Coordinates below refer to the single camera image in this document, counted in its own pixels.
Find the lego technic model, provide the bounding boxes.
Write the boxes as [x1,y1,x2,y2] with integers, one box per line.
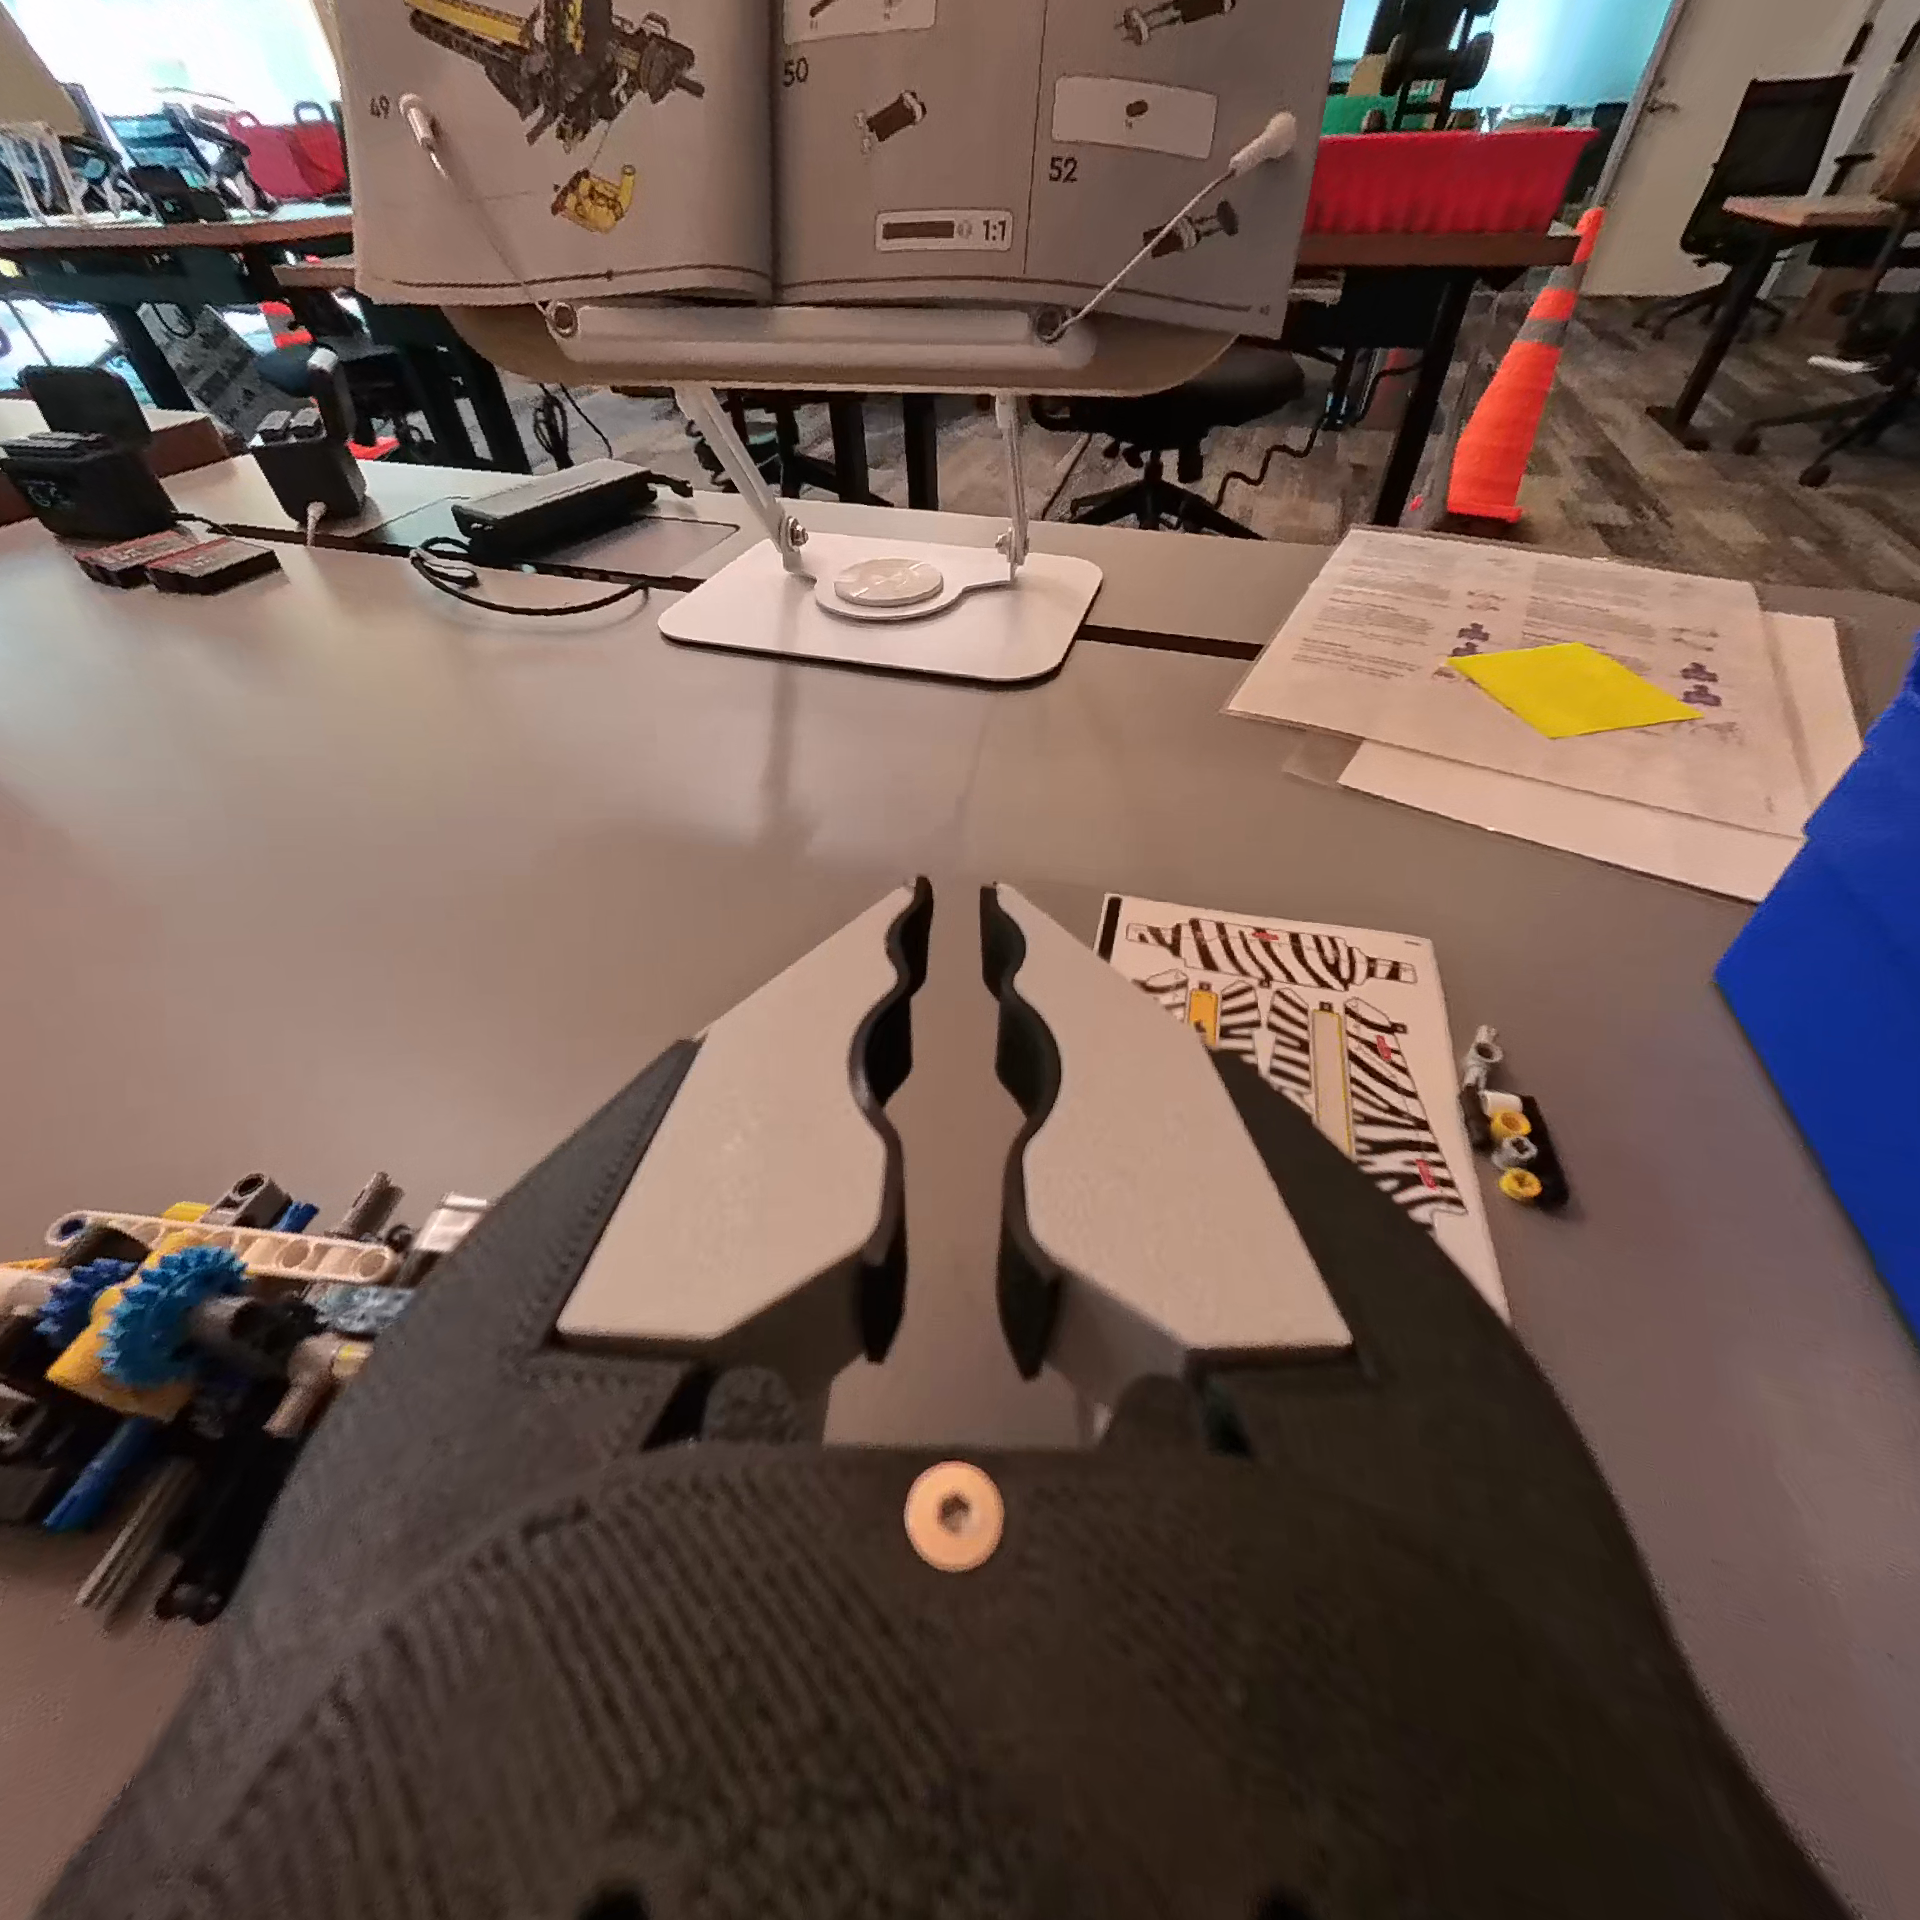
[0,1172,492,1634]

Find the lego instruction booklet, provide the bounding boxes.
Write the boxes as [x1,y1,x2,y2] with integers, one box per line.
[331,0,1347,306]

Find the plain white paper sheet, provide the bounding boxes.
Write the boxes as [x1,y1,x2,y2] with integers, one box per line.
[1331,609,1865,904]

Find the black stool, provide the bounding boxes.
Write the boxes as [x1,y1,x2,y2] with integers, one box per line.
[1030,345,1310,540]

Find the black lego beam yellow pins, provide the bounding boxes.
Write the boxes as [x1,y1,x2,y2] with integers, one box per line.
[1474,1091,1571,1212]

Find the red plastic bin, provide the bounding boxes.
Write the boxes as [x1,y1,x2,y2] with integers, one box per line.
[1296,128,1604,237]

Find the black power adapter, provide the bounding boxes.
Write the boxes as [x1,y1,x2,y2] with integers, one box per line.
[448,458,660,549]

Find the zebra striped sticker sheet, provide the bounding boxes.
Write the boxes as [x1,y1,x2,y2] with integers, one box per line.
[1096,896,1511,1322]

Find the black office chair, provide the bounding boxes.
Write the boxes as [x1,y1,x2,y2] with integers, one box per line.
[1644,72,1920,485]

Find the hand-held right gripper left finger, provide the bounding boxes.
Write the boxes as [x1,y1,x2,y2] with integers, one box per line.
[553,874,934,1368]

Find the black battery charger box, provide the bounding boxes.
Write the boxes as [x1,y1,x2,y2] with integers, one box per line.
[0,364,178,544]

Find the silver book stand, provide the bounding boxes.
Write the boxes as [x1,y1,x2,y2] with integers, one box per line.
[396,96,1305,688]

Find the black charger dock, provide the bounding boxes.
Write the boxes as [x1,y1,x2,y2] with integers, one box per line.
[247,345,373,520]

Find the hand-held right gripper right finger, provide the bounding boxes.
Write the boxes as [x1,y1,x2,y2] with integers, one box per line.
[975,883,1361,1449]

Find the blue plastic bin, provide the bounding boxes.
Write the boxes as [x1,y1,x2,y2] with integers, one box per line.
[1711,639,1920,1340]

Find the yellow sticky note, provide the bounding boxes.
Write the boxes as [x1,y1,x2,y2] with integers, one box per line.
[1444,644,1710,743]

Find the orange traffic cone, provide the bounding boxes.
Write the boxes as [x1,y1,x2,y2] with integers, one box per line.
[1442,205,1608,527]

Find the black cable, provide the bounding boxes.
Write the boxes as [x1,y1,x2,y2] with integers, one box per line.
[406,527,664,622]

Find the printed paper sheet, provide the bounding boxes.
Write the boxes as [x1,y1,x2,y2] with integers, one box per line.
[1225,527,1826,835]

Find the black red battery pack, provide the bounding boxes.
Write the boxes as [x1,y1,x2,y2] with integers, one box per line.
[72,527,204,590]
[144,537,281,600]

